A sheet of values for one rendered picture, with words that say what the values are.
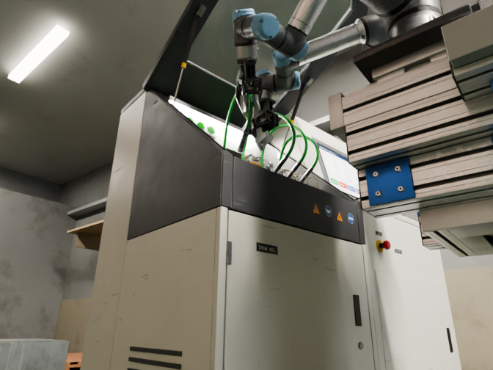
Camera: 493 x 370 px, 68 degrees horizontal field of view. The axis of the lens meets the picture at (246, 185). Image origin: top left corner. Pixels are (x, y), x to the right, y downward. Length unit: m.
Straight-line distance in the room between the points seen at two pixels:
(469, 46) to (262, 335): 0.77
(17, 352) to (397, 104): 2.88
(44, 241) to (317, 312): 6.34
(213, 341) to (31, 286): 6.27
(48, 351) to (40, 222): 4.22
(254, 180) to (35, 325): 6.29
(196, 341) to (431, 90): 0.76
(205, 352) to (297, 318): 0.30
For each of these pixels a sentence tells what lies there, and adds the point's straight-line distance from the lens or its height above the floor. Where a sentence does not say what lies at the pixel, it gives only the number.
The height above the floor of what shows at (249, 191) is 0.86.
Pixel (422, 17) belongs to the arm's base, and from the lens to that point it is 0.92.
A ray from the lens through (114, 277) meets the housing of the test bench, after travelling 1.51.
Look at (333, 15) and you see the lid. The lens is 1.88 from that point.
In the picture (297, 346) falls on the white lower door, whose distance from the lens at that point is 1.12.
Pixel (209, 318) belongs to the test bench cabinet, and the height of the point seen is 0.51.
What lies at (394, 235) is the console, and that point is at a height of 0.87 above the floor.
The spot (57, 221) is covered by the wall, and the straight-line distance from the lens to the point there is 7.34.
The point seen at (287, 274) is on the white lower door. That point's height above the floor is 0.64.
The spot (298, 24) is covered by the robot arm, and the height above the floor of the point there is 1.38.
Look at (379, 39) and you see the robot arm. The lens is 1.58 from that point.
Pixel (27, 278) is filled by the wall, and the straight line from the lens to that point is 7.07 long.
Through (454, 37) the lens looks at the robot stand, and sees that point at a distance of 0.70.
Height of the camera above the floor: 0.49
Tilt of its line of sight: 21 degrees up
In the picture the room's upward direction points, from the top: 1 degrees clockwise
